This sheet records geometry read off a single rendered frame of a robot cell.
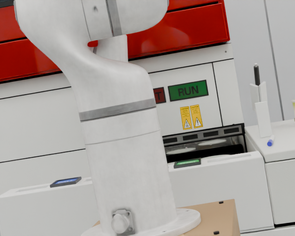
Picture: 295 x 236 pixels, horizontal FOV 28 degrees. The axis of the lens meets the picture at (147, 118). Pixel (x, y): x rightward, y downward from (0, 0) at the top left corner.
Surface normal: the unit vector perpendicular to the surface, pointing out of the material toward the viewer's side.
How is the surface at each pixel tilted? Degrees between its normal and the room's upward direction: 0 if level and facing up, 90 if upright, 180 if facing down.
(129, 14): 130
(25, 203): 90
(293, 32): 90
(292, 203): 90
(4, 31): 90
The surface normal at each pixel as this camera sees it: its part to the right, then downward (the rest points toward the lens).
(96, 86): -0.29, 0.19
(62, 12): 0.15, 0.16
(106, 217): -0.79, 0.17
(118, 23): 0.16, 0.78
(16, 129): -0.10, 0.07
